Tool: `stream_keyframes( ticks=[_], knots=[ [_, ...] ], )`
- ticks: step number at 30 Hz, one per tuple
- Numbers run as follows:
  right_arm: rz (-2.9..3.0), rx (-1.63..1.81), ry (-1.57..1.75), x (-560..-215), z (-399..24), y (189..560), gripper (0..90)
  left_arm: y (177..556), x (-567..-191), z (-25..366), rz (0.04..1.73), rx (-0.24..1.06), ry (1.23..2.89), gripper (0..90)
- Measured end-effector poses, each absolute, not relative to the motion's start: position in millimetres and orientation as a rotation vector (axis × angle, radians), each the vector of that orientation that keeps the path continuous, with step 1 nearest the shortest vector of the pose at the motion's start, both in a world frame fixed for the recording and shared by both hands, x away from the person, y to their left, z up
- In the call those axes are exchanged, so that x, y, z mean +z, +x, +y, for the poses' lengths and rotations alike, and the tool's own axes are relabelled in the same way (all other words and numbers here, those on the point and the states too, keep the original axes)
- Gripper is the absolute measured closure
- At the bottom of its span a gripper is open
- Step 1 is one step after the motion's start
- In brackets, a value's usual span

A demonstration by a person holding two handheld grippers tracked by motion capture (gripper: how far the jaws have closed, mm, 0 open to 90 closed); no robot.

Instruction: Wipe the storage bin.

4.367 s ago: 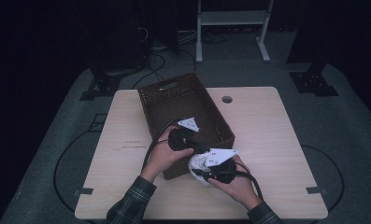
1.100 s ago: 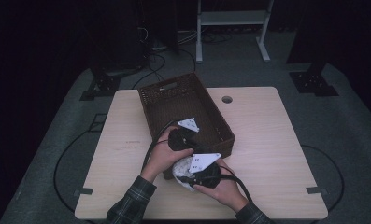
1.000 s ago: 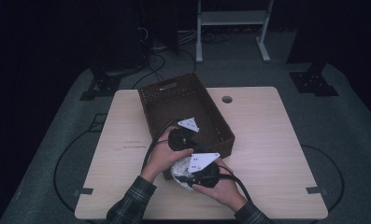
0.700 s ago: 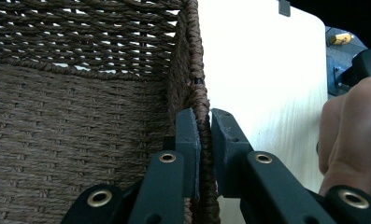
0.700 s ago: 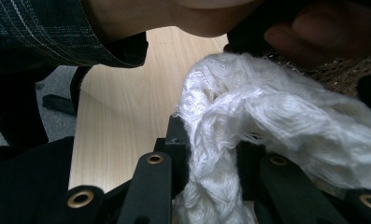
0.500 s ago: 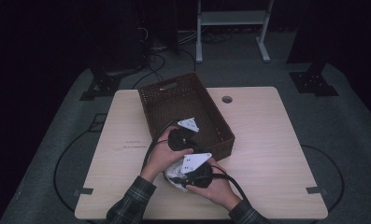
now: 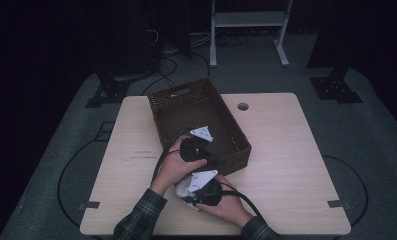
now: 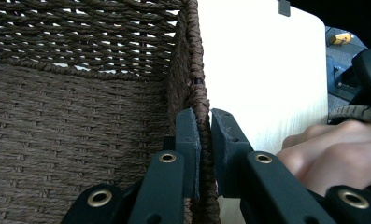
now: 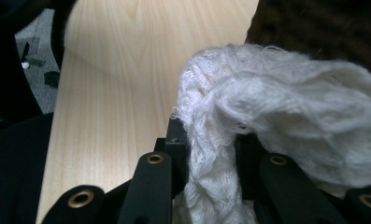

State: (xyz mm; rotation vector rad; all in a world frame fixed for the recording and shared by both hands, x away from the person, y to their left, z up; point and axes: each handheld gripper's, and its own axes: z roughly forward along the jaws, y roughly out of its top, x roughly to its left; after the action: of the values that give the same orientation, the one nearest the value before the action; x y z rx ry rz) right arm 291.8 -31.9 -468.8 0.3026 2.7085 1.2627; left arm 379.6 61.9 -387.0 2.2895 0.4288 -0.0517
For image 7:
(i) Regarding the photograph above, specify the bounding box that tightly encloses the left hand-held gripper cable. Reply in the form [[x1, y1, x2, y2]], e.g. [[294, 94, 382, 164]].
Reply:
[[151, 128, 191, 183]]

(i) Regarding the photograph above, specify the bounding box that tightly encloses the curved black floor cable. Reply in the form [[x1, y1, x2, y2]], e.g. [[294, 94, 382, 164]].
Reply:
[[190, 51, 210, 81]]

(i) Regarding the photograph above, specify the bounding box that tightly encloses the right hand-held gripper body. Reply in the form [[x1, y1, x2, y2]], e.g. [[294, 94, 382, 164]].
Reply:
[[188, 169, 224, 207]]

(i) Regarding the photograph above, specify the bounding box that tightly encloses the hand-held gripper cable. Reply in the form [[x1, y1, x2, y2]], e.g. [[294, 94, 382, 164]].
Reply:
[[215, 189, 266, 223], [151, 128, 191, 183]]

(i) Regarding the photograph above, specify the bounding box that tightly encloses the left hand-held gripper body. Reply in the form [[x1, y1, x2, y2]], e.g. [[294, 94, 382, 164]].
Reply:
[[179, 125, 214, 163]]

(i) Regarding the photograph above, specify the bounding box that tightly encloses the black stand base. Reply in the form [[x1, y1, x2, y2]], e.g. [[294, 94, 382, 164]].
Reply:
[[306, 49, 364, 104], [84, 66, 154, 109]]

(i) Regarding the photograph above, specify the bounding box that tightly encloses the black floor cable loop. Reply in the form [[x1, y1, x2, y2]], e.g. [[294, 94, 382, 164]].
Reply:
[[321, 154, 369, 228], [56, 138, 102, 229]]

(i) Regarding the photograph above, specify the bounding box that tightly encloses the brown woven basket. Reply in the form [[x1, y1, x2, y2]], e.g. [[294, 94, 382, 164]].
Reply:
[[147, 77, 253, 177]]

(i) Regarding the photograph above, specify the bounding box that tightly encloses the tangled black floor cable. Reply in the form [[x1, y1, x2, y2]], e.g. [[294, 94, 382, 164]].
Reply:
[[140, 56, 179, 96]]

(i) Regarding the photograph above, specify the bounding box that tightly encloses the black floor tape outline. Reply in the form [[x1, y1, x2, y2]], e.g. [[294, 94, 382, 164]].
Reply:
[[95, 121, 116, 143]]

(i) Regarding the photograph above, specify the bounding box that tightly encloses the person's right hand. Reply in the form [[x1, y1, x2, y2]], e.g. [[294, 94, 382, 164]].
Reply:
[[196, 173, 254, 230]]

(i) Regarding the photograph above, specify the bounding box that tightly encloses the right hand-held gripper cable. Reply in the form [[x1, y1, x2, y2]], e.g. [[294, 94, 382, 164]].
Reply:
[[215, 189, 266, 223]]

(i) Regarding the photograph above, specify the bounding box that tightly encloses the white metal stand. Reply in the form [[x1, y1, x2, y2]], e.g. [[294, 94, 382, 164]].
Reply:
[[209, 0, 294, 68]]

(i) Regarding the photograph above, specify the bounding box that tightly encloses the cable bundle under stand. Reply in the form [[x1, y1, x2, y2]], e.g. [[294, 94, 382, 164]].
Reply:
[[190, 30, 250, 48]]

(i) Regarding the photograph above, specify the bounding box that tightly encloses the grey floor tape strip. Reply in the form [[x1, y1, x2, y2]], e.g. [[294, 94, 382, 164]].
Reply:
[[327, 199, 350, 209], [79, 200, 101, 211]]

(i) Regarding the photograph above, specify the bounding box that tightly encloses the person's left hand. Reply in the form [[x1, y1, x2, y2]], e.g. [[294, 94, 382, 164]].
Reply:
[[149, 134, 208, 197]]

